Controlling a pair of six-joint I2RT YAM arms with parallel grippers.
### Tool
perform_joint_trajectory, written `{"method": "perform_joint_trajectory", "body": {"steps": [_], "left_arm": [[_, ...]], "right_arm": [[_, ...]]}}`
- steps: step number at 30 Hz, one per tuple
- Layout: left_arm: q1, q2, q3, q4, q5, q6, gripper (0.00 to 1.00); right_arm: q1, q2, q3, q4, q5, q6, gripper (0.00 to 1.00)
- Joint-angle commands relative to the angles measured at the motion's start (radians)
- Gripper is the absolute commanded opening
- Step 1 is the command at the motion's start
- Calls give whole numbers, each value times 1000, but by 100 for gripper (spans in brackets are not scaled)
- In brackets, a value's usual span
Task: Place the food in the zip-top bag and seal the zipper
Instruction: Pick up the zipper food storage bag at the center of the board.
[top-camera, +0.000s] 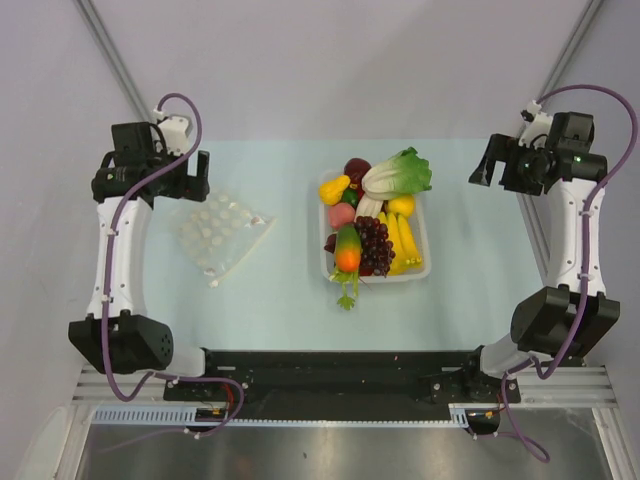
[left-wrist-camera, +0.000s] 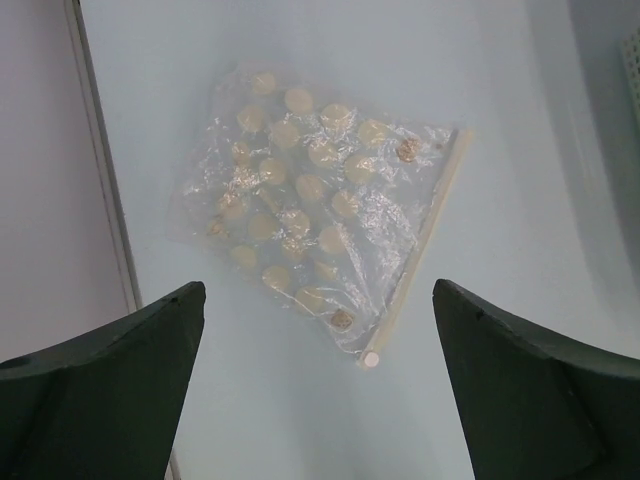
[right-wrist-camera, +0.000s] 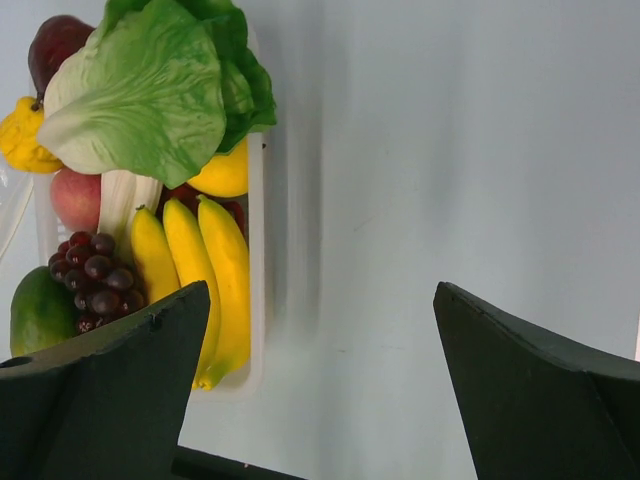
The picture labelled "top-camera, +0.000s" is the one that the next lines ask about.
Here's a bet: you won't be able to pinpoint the clear zip top bag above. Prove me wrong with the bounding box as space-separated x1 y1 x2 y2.
169 187 276 288

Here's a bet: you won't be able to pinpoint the green toy lettuce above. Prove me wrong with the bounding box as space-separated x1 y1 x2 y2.
361 147 433 200

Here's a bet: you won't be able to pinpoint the yellow toy pear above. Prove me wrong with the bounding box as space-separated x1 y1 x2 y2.
318 175 351 206

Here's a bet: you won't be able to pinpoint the dark red toy apple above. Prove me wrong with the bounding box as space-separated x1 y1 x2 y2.
344 158 372 185

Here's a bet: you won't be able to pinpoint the green orange toy mango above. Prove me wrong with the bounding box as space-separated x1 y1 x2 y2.
334 224 362 273

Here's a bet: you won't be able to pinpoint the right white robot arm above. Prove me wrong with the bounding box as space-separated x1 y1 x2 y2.
461 104 620 401

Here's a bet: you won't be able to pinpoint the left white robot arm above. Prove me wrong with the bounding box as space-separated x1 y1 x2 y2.
68 115 221 400

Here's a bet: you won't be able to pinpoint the yellow toy lemon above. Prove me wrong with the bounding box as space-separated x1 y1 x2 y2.
385 195 416 218

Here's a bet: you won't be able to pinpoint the white plastic basket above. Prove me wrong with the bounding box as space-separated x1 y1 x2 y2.
318 171 431 285

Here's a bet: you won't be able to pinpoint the yellow toy banana bunch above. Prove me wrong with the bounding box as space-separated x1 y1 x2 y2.
377 212 424 275

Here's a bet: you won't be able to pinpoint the white toy radish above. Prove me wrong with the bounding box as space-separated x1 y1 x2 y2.
356 194 384 218

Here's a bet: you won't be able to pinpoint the pink toy peach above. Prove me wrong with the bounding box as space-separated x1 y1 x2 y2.
328 202 355 230

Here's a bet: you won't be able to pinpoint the green toy pepper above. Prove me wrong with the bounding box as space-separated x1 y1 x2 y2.
341 188 360 209

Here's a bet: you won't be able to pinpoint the purple toy grapes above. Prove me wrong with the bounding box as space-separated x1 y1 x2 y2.
355 217 395 277

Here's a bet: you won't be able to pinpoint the green toy herb sprig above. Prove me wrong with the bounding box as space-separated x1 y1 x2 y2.
329 269 360 311

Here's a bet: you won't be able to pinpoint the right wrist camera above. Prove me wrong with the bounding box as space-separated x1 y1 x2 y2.
518 100 553 148

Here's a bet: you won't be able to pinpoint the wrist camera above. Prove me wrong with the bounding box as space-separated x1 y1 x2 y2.
518 100 553 148
152 109 193 156

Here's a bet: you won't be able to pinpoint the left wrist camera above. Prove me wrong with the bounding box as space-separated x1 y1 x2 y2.
152 109 193 156

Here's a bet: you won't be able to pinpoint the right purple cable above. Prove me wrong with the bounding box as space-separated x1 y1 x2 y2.
469 83 639 462

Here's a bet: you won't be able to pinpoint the aluminium frame rail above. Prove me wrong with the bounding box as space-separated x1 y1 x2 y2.
72 367 618 431

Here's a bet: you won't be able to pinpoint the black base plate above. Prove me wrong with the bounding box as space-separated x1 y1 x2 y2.
163 347 521 421

